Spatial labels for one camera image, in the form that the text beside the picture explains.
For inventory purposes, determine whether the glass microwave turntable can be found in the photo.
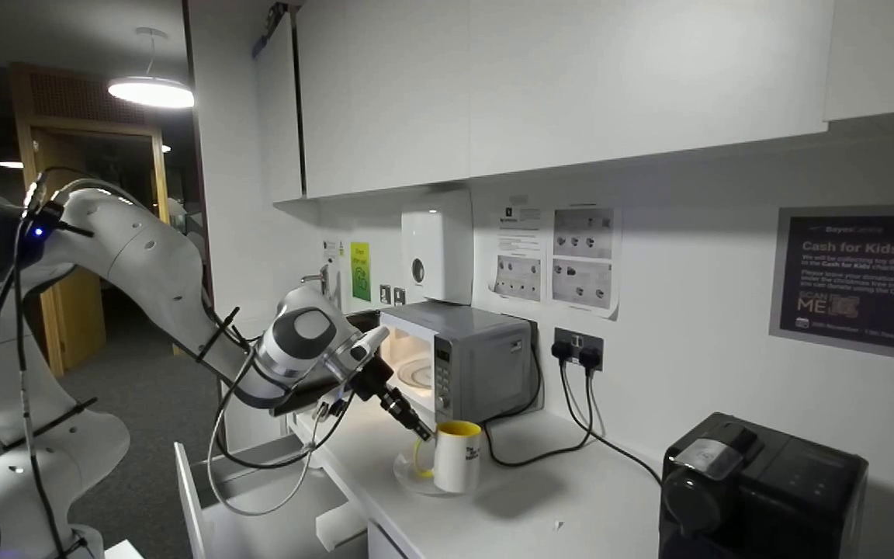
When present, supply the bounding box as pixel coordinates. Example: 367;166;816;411
398;358;435;390

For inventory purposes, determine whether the green paper note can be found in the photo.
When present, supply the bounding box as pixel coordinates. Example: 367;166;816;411
350;241;373;303

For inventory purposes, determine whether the clear glass plate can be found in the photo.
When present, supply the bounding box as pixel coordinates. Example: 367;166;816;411
393;446;488;498

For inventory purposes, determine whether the chrome tap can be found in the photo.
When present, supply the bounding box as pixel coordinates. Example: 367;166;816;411
300;263;332;297

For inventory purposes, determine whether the silver microwave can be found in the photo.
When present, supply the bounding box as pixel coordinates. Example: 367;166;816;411
378;300;539;425

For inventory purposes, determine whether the white mug yellow inside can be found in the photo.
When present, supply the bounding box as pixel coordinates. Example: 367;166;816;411
414;420;483;495

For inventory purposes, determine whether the white paper towel dispenser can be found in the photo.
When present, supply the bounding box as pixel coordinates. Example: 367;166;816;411
401;189;475;306

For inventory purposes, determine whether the white drawer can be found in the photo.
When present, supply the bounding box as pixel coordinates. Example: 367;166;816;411
173;432;375;559

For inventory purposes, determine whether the large white paper notice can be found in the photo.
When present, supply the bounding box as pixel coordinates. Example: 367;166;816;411
549;205;623;320

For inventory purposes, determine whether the open white cabinet door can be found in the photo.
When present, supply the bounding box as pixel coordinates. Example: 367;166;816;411
251;9;306;205

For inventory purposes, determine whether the narrow white cabinet door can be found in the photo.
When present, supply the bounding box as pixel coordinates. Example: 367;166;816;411
296;0;472;200

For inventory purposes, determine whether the wooden door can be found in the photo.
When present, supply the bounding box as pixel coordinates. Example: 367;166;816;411
11;65;174;379

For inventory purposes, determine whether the round ceiling lamp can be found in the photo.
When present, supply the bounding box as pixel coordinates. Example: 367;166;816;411
107;26;196;110

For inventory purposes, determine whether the black coffee machine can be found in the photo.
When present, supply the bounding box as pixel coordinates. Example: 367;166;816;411
657;411;870;559

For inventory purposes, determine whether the wide white cabinet door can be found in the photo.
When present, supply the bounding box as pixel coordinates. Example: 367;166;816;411
468;0;837;179

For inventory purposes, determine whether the dark framed poster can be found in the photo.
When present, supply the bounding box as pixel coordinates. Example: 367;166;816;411
768;205;894;366

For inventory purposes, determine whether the black cable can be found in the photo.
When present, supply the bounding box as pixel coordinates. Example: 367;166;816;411
576;346;665;487
481;342;596;470

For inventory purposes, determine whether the black wall socket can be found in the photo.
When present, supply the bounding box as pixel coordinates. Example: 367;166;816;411
553;327;605;373

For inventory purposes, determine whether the white wall cabinet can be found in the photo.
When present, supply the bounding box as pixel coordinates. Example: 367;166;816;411
251;0;894;206

